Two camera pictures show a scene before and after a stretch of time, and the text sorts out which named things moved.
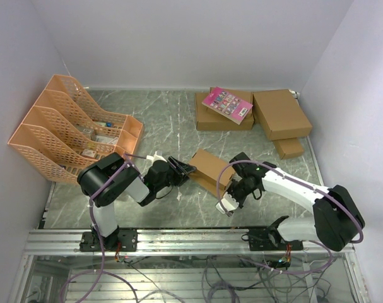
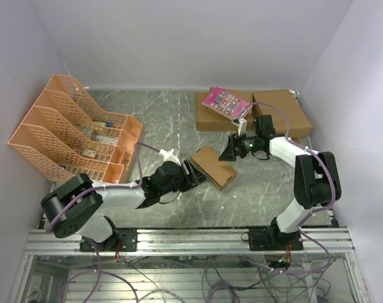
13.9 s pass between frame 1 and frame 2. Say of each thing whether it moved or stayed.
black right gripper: moved
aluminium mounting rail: stayed
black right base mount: stayed
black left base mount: stayed
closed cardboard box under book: stayed
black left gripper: moved
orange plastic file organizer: stayed
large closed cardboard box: stayed
